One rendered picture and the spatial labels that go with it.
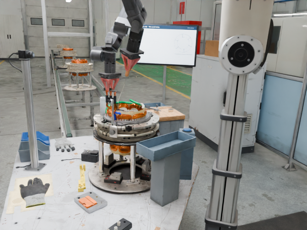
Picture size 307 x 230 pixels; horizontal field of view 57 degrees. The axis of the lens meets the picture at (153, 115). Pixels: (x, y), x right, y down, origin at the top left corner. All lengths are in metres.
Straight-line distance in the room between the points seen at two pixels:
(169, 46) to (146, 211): 1.49
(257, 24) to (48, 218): 1.07
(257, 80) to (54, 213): 2.96
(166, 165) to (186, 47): 1.38
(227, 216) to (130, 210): 0.46
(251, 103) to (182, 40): 1.64
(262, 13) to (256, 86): 2.64
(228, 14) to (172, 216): 0.81
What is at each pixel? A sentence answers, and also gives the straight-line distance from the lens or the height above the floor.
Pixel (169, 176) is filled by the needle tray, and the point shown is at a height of 0.92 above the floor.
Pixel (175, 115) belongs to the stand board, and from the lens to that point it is 1.55.
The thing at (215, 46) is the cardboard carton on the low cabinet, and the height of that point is 1.34.
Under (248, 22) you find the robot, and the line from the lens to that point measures 1.11.
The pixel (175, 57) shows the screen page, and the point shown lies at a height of 1.31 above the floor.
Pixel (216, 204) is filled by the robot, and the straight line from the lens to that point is 1.39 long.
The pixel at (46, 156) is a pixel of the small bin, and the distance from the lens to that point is 1.73.
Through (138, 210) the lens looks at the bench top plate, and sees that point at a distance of 1.25.
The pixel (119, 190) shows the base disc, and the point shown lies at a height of 0.80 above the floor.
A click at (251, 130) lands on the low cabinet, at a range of 3.85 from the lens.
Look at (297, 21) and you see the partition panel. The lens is 3.63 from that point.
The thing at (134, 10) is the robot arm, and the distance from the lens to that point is 1.17.
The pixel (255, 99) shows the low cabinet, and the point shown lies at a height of 0.73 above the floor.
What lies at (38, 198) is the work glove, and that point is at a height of 0.79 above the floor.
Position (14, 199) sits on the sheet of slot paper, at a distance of 1.41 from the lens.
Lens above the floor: 1.50
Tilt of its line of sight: 16 degrees down
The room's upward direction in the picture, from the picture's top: 2 degrees clockwise
